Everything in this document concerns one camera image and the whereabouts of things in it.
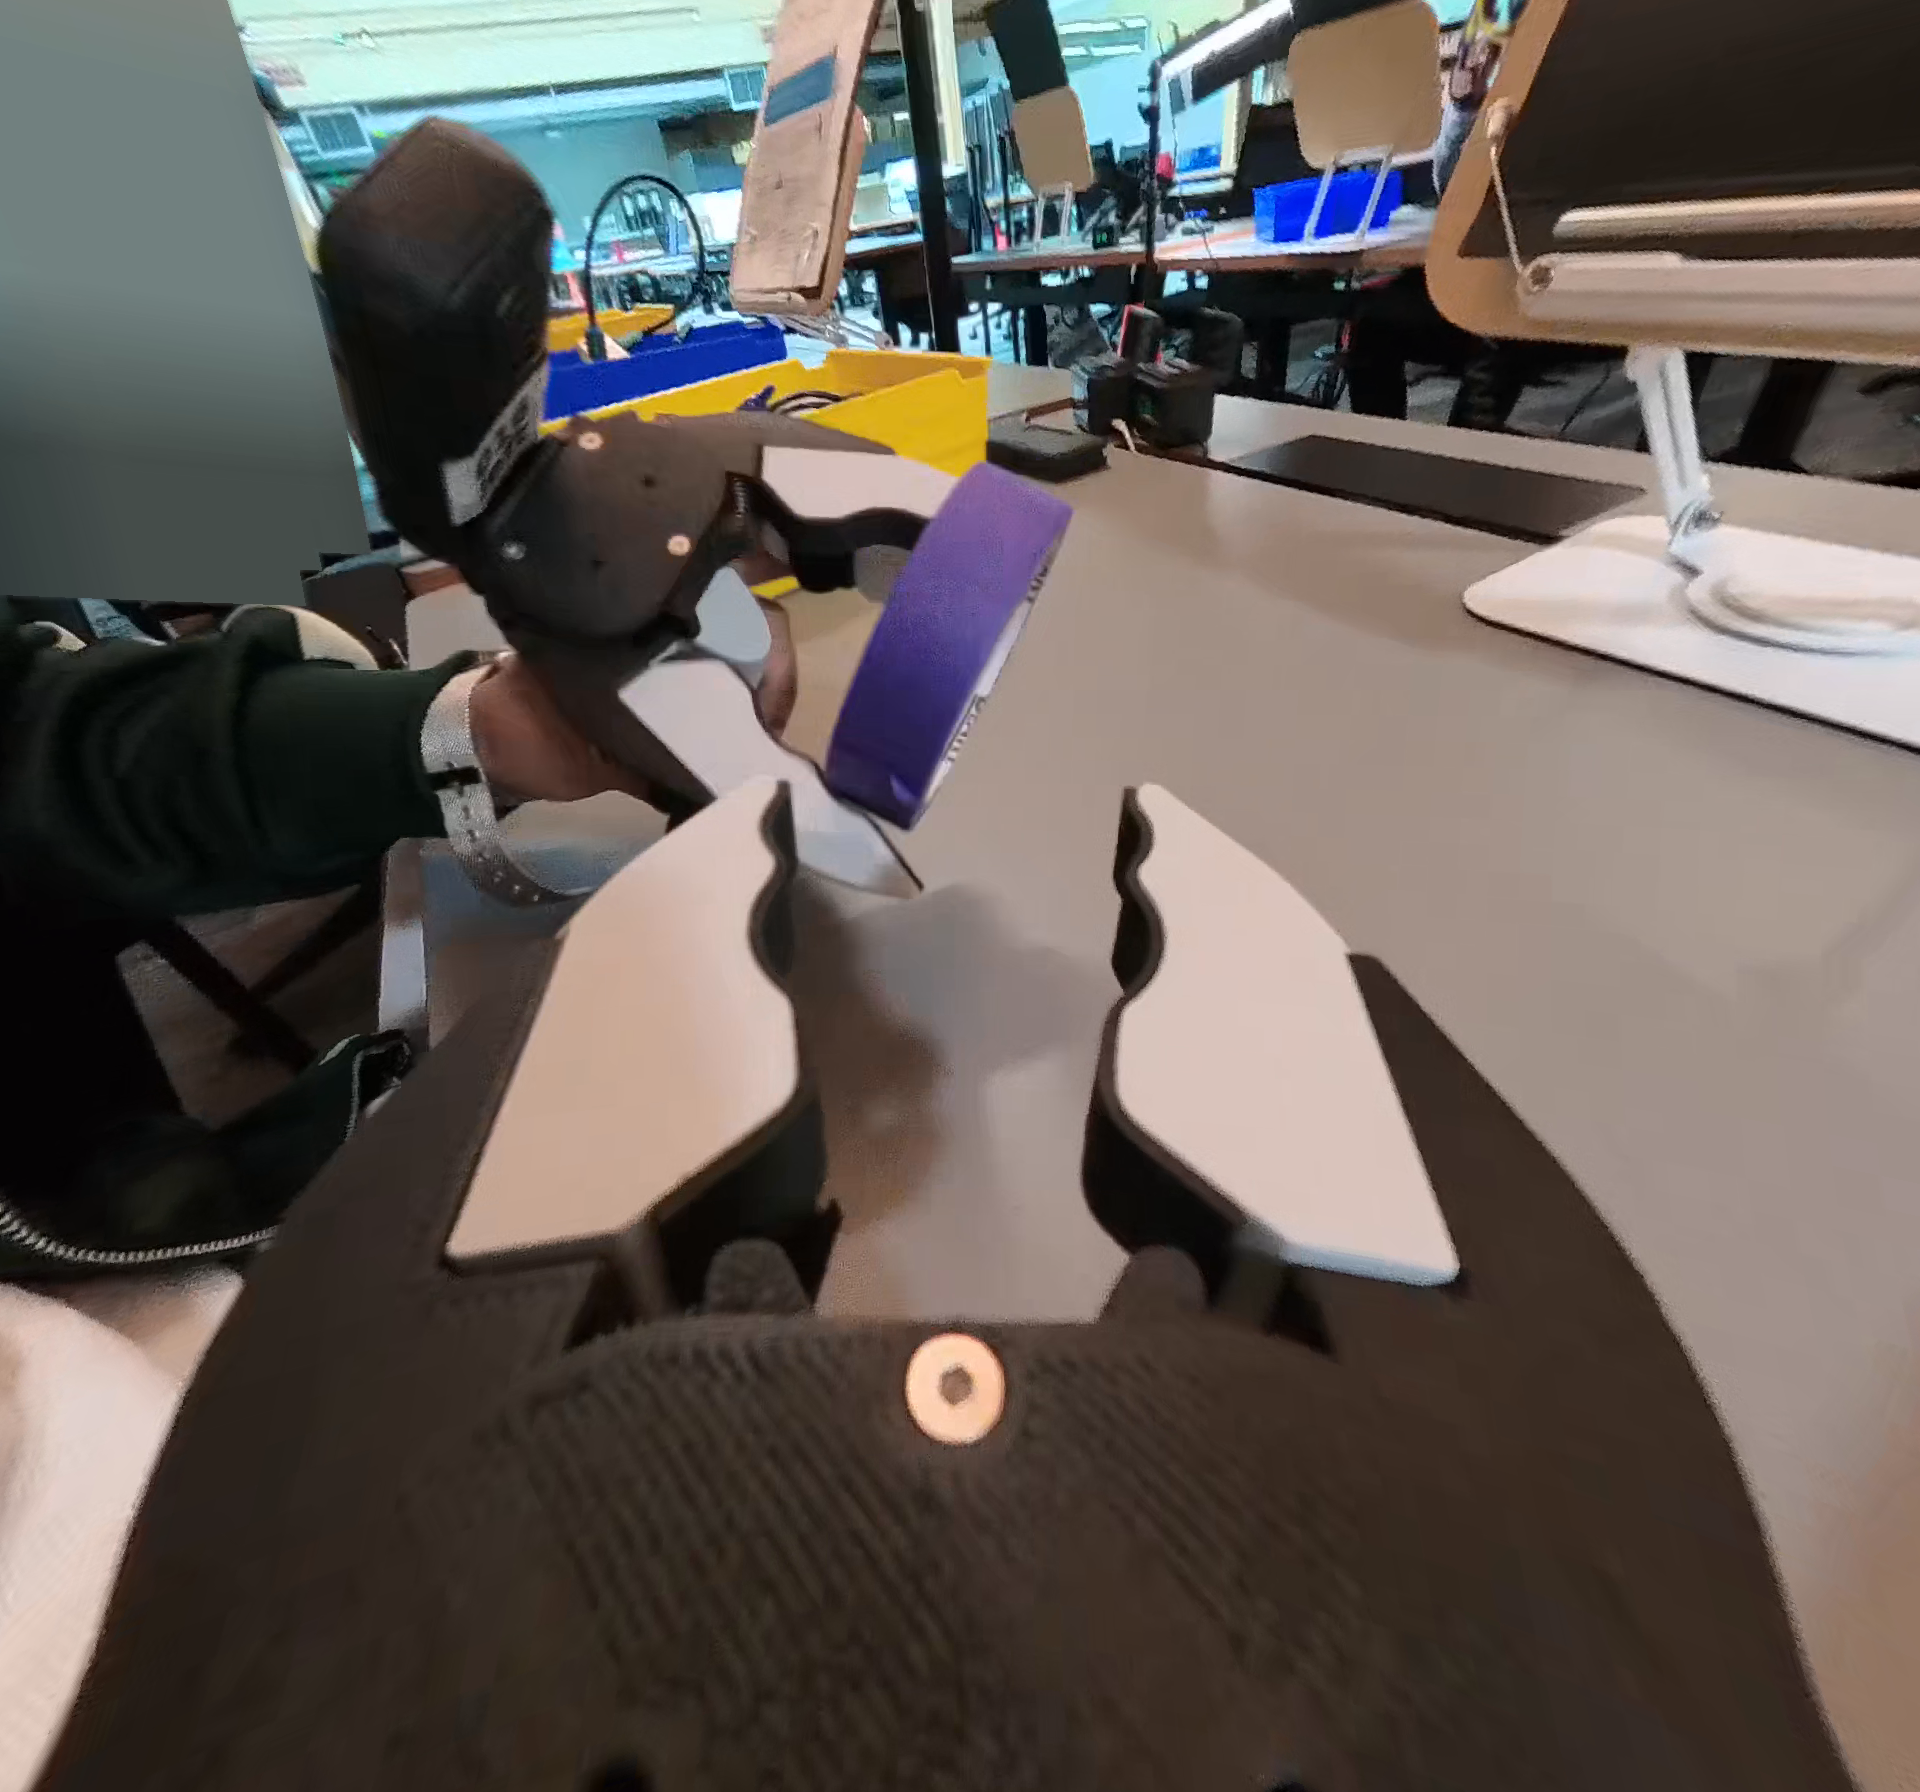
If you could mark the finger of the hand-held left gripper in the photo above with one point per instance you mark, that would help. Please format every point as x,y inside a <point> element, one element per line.
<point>854,481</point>
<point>690,713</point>

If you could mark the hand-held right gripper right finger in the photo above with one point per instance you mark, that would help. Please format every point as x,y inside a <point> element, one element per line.
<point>1275,1073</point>

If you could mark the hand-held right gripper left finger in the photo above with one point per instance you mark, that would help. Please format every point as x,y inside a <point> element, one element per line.
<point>660,1042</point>

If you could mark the yellow plastic bin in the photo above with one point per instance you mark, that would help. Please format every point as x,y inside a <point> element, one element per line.
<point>900,420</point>

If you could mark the purple tape roll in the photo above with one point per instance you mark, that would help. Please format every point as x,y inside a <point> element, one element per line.
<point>944,623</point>

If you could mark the person's left forearm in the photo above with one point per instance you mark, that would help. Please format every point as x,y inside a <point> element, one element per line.
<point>225,772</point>

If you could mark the grey desk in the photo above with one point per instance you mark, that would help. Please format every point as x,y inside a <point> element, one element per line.
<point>1424,846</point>

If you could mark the person's left hand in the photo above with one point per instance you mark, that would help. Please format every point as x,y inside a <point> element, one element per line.
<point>555,743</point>

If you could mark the blue plastic bin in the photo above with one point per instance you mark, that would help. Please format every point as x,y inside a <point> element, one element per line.
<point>675,375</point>

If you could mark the black flat box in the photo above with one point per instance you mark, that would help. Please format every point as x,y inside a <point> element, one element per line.
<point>1047,450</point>

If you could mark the silver wristwatch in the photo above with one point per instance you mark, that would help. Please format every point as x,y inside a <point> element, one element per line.
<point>480,832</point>

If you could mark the black charging case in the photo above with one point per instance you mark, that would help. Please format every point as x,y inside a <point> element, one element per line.
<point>1171,412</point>
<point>1106,397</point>

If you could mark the cardboard sheet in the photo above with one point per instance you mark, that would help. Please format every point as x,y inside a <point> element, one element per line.
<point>818,127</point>

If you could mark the black pole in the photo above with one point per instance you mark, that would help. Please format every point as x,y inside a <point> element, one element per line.
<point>923,97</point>

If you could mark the small stand with tan board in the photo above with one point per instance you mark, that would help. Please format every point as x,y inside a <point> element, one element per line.
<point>1043,127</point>

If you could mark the small blue bin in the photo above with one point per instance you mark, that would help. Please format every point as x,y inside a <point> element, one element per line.
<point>1291,205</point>

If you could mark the dark green zip jacket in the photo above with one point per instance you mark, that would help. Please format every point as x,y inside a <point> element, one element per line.
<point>150,1176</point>

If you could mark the black flat pad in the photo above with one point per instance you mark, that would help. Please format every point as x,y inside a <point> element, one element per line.
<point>1424,486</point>

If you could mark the large stand with tan board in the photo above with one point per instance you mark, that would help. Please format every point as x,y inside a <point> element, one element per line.
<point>1359,83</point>

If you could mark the white tilting stand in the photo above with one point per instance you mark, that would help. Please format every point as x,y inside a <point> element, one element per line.
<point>1724,606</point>

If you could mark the cream white shirt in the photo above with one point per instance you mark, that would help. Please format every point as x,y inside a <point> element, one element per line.
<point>75,1493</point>

